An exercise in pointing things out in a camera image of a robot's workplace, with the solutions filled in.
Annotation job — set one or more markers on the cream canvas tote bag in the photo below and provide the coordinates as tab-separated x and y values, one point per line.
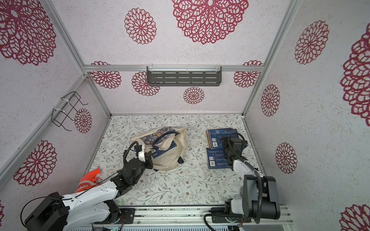
167	146

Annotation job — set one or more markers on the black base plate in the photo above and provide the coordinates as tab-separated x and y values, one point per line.
220	216
121	216

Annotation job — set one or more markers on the grey slotted wall shelf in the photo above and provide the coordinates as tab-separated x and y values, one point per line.
184	76

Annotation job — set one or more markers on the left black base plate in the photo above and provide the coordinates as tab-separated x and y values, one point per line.
121	216

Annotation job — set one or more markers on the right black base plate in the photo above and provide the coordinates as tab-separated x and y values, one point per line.
220	216

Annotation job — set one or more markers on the blue book lifted from bag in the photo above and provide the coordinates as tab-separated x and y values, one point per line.
216	159

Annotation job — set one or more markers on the red plastic object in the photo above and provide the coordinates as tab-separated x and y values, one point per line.
88	180

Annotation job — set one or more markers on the aluminium front rail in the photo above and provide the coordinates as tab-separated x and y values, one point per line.
188	218

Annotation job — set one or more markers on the black wire wall rack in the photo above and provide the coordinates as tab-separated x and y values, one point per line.
62	113

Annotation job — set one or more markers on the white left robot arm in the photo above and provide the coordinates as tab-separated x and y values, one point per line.
67	212

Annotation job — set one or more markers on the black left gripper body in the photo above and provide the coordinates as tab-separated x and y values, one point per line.
148	161

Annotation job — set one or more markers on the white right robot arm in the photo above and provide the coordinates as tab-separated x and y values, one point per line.
259	194

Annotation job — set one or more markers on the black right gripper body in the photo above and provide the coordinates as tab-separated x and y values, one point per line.
229	143

